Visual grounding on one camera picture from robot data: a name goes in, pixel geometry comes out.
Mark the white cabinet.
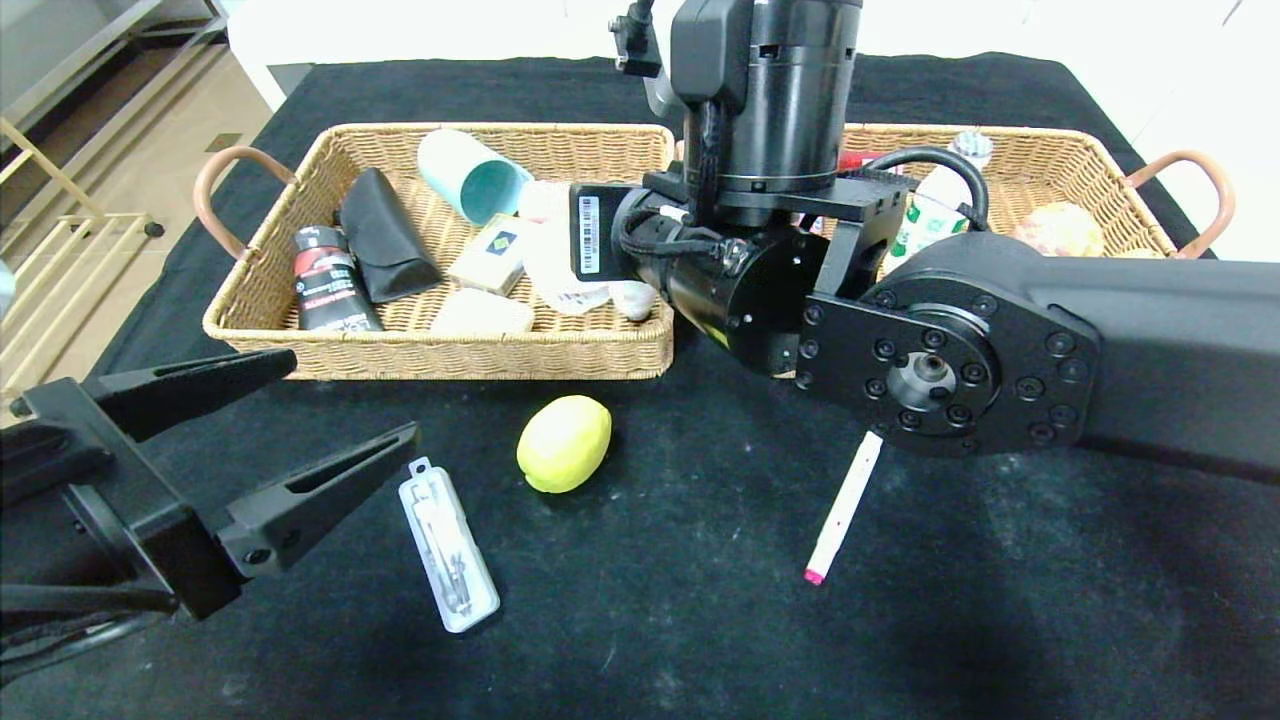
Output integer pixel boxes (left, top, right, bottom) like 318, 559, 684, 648
1030, 0, 1280, 263

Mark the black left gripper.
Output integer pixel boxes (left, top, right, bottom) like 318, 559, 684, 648
0, 348, 423, 622

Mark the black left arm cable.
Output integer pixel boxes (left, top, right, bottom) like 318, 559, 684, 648
0, 580, 183, 688

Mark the black glasses case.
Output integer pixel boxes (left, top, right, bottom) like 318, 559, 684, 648
339, 168, 445, 305

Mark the wooden wheeled rack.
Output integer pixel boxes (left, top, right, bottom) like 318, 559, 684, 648
0, 115, 169, 416

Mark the yellow lemon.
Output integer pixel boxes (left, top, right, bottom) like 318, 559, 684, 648
516, 395, 613, 495

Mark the thin black camera cable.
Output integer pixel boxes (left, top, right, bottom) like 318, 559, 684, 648
610, 0, 662, 79

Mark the wicker basket holding toiletries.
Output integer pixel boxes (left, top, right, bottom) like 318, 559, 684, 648
194, 123, 696, 382

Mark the white milk drink bottle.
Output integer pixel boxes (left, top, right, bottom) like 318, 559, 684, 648
893, 130, 996, 273

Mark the black table cloth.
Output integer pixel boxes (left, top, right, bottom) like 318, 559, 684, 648
0, 50, 1280, 720

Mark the teal plastic cup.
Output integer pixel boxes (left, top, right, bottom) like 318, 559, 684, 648
416, 128, 537, 228

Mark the wicker basket holding food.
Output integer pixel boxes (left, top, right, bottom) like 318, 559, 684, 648
838, 123, 1238, 263

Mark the white soap bar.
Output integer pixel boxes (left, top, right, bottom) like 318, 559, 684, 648
431, 289, 537, 335

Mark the grey metal shelf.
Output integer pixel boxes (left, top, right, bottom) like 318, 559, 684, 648
0, 0, 231, 131

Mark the white round container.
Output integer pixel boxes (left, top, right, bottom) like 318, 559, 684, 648
522, 215, 613, 315

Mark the black facial cleanser tube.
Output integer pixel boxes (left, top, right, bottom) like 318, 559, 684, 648
294, 226, 386, 333

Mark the clear compass case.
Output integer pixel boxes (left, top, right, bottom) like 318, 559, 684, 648
398, 457, 502, 634

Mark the white pink marker pen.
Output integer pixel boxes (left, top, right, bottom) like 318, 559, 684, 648
803, 430, 886, 587

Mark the green gold card box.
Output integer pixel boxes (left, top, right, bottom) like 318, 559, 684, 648
447, 214, 541, 298

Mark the white low table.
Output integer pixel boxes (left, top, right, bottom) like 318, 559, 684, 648
228, 0, 1091, 114

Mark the pink lotion bottle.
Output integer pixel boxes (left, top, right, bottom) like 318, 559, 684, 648
518, 181, 573, 227

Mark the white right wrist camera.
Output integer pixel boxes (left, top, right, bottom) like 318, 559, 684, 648
644, 70, 692, 123

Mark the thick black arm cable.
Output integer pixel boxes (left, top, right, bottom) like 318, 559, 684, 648
868, 147, 993, 237

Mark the brown bread roll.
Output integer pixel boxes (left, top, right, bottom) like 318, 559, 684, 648
1013, 202, 1107, 260

